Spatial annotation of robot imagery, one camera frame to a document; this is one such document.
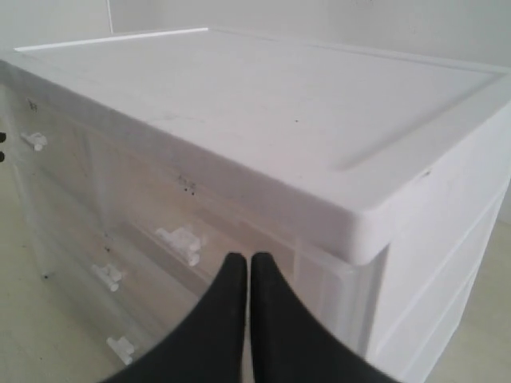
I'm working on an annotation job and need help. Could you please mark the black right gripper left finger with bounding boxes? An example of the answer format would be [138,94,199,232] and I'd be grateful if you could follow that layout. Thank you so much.
[106,253,246,382]

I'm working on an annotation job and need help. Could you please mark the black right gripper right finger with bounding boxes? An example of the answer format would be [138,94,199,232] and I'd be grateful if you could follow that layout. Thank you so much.
[250,252,387,382]

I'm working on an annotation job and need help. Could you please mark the clear drawer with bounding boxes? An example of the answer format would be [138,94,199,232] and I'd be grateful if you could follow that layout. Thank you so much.
[35,171,224,360]
[45,270,166,367]
[1,63,106,280]
[89,127,384,383]

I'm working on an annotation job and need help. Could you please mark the clear bottom drawer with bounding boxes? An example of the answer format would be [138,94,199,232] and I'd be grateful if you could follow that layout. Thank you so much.
[45,270,166,367]

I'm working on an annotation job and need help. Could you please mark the white plastic drawer cabinet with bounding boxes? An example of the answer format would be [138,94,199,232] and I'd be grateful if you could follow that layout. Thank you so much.
[1,28,510,382]

